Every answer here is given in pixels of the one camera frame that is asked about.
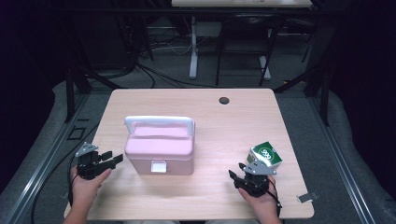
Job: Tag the black chair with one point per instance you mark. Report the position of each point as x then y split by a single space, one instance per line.
246 28

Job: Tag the white background desk top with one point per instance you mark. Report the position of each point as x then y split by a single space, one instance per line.
241 3

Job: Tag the aluminium floor rail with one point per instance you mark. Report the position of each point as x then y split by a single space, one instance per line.
43 168
342 168

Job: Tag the person's right hand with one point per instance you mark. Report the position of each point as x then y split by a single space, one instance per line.
264 203

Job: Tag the white desk leg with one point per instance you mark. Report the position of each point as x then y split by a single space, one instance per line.
265 65
193 53

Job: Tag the dark round table grommet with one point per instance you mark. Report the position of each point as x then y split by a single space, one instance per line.
224 100

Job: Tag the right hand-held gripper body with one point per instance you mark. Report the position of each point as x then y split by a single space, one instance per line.
257 183

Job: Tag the green and white carton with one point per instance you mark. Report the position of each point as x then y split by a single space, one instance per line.
267 154

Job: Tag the grey tape piece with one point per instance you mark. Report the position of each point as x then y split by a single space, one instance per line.
307 197

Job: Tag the person's left hand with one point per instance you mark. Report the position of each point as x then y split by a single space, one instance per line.
84 189

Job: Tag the black metal stand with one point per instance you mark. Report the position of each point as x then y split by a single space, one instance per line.
325 93
70 93

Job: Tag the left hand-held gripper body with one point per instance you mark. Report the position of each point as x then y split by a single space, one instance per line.
88 168

